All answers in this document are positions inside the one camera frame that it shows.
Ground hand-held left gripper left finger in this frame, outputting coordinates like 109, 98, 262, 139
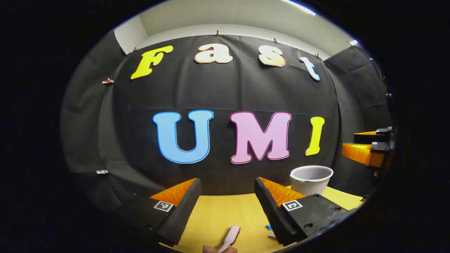
120, 177, 203, 247

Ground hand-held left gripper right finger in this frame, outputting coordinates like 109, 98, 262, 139
254, 177, 356, 246

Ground white ribbed garbage bin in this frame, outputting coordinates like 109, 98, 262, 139
290, 166, 334, 196

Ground small pink broom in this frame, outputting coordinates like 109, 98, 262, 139
218, 226, 241, 253

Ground yellow wooden desktop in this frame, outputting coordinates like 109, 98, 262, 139
160, 186, 364, 253

